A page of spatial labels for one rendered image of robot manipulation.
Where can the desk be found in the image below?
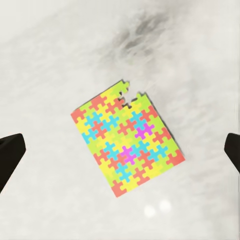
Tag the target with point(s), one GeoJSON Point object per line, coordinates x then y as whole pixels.
{"type": "Point", "coordinates": [184, 55]}

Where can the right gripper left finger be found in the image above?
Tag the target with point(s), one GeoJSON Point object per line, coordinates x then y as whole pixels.
{"type": "Point", "coordinates": [12, 150]}

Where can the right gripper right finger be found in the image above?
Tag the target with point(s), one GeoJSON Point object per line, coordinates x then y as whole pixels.
{"type": "Point", "coordinates": [232, 149]}

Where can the jigsaw puzzle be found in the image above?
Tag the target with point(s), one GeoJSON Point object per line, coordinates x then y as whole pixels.
{"type": "Point", "coordinates": [131, 146]}

